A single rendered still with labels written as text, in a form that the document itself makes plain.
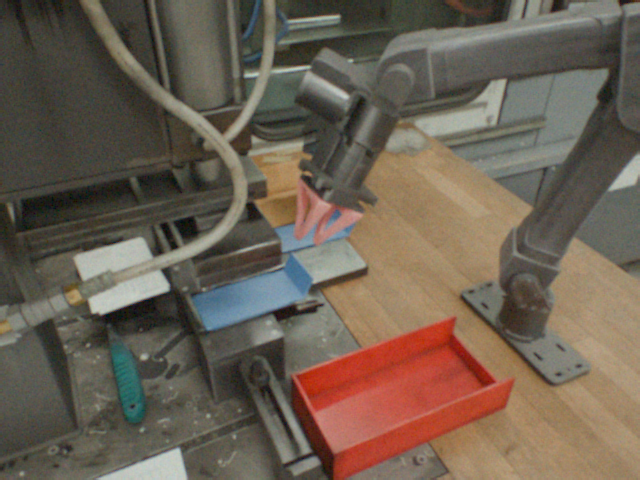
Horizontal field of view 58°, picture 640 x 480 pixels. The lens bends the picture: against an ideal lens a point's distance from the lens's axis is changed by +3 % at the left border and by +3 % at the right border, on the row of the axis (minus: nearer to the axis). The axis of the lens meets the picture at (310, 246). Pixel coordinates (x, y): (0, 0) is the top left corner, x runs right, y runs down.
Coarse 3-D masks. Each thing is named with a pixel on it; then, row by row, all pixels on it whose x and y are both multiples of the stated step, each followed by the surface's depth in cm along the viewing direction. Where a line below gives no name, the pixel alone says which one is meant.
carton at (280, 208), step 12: (312, 156) 112; (264, 168) 109; (276, 168) 110; (288, 168) 111; (276, 180) 111; (288, 180) 113; (276, 192) 113; (288, 192) 113; (264, 204) 99; (276, 204) 100; (288, 204) 101; (276, 216) 102; (288, 216) 103
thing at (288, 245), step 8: (336, 216) 102; (328, 224) 101; (352, 224) 98; (280, 232) 99; (288, 232) 99; (312, 232) 99; (344, 232) 99; (288, 240) 97; (296, 240) 97; (304, 240) 97; (312, 240) 97; (328, 240) 98; (288, 248) 96; (296, 248) 96
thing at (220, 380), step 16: (176, 288) 81; (256, 352) 71; (272, 352) 72; (208, 368) 70; (224, 368) 70; (272, 368) 74; (208, 384) 74; (224, 384) 72; (240, 384) 73; (224, 400) 73
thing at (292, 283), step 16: (288, 272) 80; (304, 272) 76; (224, 288) 78; (240, 288) 78; (256, 288) 77; (272, 288) 77; (288, 288) 77; (304, 288) 76; (208, 304) 75; (224, 304) 75; (240, 304) 75; (256, 304) 75; (272, 304) 74; (208, 320) 72; (224, 320) 72
